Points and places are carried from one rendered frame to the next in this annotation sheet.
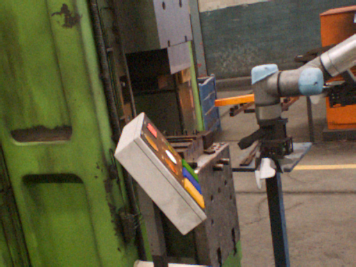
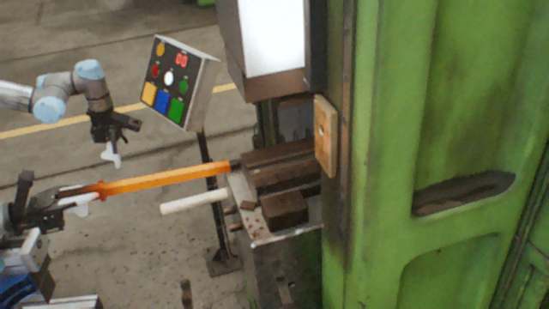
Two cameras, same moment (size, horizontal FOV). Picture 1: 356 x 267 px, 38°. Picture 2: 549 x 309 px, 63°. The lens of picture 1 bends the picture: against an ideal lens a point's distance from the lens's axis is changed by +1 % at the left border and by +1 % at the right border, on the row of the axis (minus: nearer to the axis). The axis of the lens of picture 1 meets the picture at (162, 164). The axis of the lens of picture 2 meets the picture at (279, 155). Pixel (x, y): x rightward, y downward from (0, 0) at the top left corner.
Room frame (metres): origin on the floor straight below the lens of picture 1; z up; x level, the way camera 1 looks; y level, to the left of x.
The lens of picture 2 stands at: (2.81, -0.80, 1.84)
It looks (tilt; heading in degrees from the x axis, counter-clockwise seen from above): 36 degrees down; 137
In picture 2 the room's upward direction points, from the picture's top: 4 degrees counter-clockwise
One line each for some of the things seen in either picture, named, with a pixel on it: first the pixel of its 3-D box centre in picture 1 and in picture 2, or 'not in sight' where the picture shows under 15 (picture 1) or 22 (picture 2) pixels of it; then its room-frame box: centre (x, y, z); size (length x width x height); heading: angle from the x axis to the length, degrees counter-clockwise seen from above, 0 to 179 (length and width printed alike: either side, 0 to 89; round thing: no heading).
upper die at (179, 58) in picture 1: (131, 63); (307, 57); (2.03, 0.06, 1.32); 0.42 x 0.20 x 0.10; 63
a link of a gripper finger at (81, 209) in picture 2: not in sight; (81, 206); (1.86, -0.60, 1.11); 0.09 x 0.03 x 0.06; 60
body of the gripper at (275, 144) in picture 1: (273, 138); (105, 123); (1.47, -0.34, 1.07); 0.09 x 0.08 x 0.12; 49
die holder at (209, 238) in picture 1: (160, 206); (320, 229); (2.08, 0.04, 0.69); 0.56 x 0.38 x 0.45; 63
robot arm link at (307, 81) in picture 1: (302, 81); (57, 87); (1.44, -0.43, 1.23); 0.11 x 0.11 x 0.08; 57
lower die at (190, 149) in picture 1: (146, 151); (310, 160); (2.03, 0.06, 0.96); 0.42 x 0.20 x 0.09; 63
